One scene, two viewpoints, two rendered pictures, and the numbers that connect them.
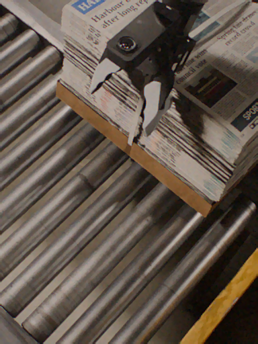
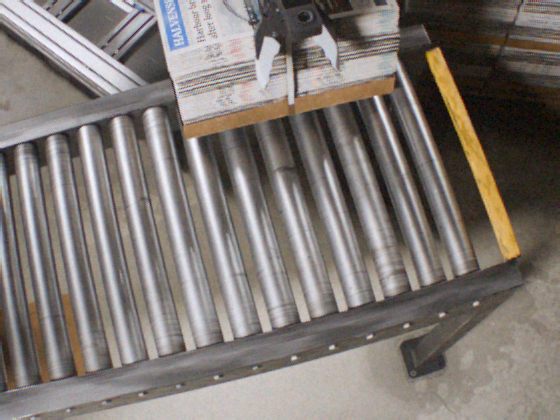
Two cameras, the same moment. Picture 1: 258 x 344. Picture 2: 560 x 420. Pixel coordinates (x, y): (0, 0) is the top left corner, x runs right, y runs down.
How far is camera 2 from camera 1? 0.59 m
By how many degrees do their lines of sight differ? 20
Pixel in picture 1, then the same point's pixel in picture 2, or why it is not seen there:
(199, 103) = (344, 14)
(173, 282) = (426, 155)
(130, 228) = (358, 158)
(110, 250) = (369, 186)
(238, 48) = not seen: outside the picture
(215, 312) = (470, 138)
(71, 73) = (195, 104)
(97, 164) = (276, 149)
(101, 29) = (217, 40)
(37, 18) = (74, 114)
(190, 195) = (371, 88)
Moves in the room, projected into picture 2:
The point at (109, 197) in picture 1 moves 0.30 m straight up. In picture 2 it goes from (316, 158) to (326, 69)
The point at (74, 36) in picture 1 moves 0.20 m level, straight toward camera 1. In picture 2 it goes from (190, 70) to (307, 123)
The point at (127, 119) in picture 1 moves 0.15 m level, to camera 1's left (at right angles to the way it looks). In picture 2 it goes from (278, 85) to (218, 149)
